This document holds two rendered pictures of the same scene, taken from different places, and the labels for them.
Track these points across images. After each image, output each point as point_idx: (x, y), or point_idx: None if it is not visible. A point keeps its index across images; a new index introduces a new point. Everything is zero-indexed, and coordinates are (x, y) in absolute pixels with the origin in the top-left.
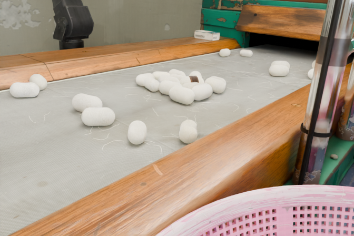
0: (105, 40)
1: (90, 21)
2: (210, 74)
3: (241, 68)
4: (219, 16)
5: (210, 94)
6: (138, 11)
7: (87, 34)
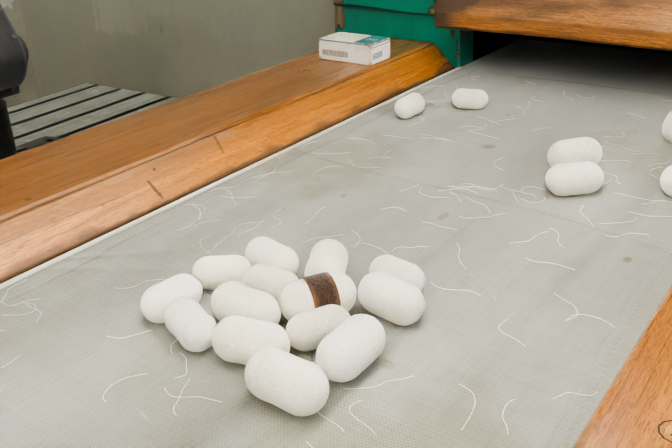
0: (98, 28)
1: (14, 49)
2: (376, 214)
3: (461, 168)
4: None
5: (381, 350)
6: None
7: (14, 85)
